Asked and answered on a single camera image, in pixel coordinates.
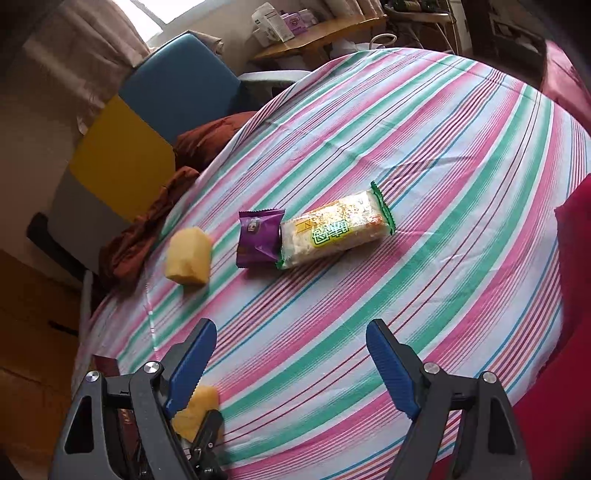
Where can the beige curtain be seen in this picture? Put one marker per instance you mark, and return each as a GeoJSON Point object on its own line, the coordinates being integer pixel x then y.
{"type": "Point", "coordinates": [78, 55]}

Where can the wooden wardrobe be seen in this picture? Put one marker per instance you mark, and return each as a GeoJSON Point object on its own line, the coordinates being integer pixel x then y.
{"type": "Point", "coordinates": [32, 346]}

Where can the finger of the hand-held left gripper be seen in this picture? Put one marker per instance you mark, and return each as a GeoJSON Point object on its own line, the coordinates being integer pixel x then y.
{"type": "Point", "coordinates": [210, 431]}

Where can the white printed box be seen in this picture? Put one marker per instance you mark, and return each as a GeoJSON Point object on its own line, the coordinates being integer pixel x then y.
{"type": "Point", "coordinates": [268, 23]}

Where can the purple snack packet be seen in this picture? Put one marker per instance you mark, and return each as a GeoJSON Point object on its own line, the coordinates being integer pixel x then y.
{"type": "Point", "coordinates": [258, 237]}

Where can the green yellow snack packet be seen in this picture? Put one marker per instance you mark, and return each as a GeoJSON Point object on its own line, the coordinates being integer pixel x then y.
{"type": "Point", "coordinates": [332, 228]}

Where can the window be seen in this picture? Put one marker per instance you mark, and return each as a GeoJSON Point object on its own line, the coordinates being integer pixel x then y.
{"type": "Point", "coordinates": [157, 14]}

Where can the wooden shelf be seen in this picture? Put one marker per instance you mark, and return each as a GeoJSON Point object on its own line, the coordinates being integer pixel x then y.
{"type": "Point", "coordinates": [318, 41]}

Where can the brown cloth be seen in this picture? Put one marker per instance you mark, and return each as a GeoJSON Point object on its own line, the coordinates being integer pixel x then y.
{"type": "Point", "coordinates": [147, 230]}

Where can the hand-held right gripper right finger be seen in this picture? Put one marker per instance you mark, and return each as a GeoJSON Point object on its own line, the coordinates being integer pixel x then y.
{"type": "Point", "coordinates": [392, 369]}

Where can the purple box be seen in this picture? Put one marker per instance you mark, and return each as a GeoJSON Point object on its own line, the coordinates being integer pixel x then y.
{"type": "Point", "coordinates": [298, 21]}

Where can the dark red box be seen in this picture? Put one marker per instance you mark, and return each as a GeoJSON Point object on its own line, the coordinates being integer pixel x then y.
{"type": "Point", "coordinates": [107, 367]}

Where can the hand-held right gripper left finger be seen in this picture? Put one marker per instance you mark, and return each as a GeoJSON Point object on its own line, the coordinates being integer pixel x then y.
{"type": "Point", "coordinates": [191, 364]}

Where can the yellow sponge block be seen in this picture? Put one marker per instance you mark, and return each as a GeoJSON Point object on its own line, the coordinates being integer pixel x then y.
{"type": "Point", "coordinates": [189, 258]}
{"type": "Point", "coordinates": [199, 407]}

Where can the grey yellow blue chair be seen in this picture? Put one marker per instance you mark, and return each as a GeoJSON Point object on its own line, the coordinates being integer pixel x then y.
{"type": "Point", "coordinates": [138, 138]}

